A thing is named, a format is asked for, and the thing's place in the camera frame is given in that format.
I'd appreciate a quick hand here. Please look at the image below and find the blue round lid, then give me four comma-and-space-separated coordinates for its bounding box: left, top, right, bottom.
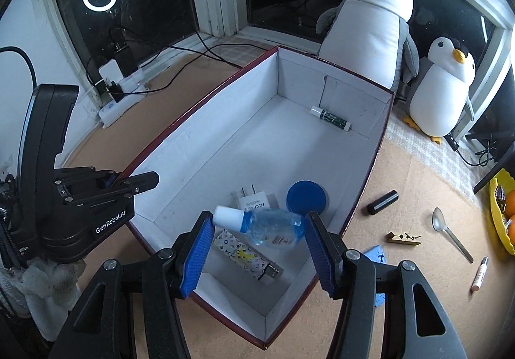
286, 181, 330, 217

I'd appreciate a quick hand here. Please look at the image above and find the person's left hand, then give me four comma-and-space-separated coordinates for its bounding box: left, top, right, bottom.
18, 256, 86, 341

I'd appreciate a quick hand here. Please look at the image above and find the blue phone stand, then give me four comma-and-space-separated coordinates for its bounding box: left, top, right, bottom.
362, 244, 388, 308

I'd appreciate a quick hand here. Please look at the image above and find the metal spoon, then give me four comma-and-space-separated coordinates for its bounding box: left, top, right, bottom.
432, 207, 474, 264

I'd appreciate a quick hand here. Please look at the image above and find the yellow fruit bowl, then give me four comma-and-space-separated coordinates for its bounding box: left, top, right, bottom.
489, 168, 515, 256

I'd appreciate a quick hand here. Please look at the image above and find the green labelled white tube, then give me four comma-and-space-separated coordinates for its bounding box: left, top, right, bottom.
310, 106, 352, 132

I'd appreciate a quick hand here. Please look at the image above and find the large penguin plush toy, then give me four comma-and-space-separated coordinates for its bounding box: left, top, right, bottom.
316, 0, 420, 90

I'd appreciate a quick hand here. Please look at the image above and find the black cylinder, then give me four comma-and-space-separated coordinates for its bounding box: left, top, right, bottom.
367, 190, 399, 216

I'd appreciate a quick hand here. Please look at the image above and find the black power adapter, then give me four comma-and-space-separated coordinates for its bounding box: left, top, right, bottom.
115, 47, 137, 74

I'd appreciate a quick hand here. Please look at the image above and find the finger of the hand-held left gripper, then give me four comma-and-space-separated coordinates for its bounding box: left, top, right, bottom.
53, 167, 121, 188
58, 171, 160, 209

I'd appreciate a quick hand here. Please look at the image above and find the white cardboard box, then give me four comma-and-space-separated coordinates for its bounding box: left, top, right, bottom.
121, 44, 397, 349

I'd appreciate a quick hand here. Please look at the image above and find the small penguin plush toy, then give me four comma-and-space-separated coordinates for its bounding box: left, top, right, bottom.
403, 36, 477, 144

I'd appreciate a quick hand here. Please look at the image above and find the white power adapter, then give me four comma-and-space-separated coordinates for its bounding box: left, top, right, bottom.
99, 59, 121, 80

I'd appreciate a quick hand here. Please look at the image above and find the black power cable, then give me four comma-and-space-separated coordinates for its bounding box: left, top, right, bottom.
135, 27, 278, 70
141, 44, 228, 94

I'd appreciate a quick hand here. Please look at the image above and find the patterned white usb stick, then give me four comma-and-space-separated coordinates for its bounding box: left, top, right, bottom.
215, 229, 283, 284

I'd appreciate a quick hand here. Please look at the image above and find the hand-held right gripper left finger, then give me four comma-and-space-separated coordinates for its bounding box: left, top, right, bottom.
48, 211, 216, 359

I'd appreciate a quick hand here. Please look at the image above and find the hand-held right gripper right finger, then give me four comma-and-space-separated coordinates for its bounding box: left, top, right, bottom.
305, 211, 469, 359

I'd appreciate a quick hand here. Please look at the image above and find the wooden clothespin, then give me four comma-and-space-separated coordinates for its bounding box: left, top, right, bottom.
387, 231, 423, 247

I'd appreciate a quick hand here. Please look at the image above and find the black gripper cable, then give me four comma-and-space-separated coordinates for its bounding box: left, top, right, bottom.
0, 46, 39, 96

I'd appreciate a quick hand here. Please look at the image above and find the small clear bottle white cap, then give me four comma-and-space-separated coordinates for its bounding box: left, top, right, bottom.
212, 205, 306, 250

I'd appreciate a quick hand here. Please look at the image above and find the black ring light stand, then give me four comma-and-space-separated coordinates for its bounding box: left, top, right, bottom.
474, 134, 515, 194

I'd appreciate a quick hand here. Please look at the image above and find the white power strip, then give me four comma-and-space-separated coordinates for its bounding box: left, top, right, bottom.
98, 67, 149, 130

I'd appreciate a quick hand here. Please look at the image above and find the white charger plug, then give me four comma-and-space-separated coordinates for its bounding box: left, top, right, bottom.
234, 186, 278, 212

